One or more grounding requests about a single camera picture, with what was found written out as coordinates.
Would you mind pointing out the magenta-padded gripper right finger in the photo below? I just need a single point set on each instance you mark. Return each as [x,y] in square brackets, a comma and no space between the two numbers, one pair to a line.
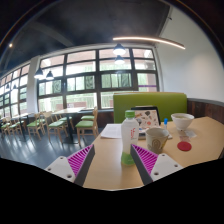
[146,160]

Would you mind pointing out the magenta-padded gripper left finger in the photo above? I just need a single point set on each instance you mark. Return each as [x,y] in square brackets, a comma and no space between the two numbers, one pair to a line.
[80,160]

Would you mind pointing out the green-capped clear drink bottle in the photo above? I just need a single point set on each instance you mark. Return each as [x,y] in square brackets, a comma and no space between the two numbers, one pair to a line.
[129,133]

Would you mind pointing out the beige ceramic mug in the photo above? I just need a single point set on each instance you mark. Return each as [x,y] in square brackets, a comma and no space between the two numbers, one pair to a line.
[156,140]

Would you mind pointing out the green-seated wooden chairs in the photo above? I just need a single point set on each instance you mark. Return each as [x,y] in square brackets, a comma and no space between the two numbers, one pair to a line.
[85,124]

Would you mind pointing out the flat round red coaster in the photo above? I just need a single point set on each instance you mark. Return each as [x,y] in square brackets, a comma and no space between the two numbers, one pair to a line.
[184,146]

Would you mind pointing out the small blue-capped bottle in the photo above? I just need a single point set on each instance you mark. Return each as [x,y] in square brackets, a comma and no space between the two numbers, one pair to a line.
[165,123]

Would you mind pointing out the white paper sheets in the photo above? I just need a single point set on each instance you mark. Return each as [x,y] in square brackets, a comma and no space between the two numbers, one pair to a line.
[111,131]

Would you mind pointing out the clear plastic wrapper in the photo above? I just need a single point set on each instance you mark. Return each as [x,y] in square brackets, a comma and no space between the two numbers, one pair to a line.
[188,134]

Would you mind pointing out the wooden dining table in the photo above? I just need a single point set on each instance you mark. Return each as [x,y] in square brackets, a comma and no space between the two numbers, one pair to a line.
[68,111]

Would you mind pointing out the white ceramic bowl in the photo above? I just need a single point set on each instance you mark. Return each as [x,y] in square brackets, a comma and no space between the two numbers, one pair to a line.
[182,121]

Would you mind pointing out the green upholstered bench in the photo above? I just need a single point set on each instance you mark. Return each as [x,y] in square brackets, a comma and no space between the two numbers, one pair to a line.
[150,103]

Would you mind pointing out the black pendant ceiling lamps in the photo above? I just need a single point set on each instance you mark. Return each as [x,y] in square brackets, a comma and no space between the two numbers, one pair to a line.
[119,50]

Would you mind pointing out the long curved ceiling light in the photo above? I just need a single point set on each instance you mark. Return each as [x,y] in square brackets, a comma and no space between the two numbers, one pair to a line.
[150,39]

